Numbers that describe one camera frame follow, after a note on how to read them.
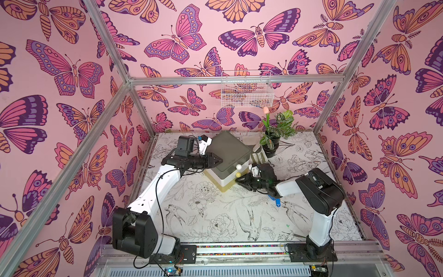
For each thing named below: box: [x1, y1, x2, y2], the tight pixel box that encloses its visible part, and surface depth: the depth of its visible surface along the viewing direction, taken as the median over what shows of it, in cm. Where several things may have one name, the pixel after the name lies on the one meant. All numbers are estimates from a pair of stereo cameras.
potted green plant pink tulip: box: [259, 106, 298, 159], surface depth 92 cm
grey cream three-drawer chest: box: [204, 130, 252, 193], surface depth 87 cm
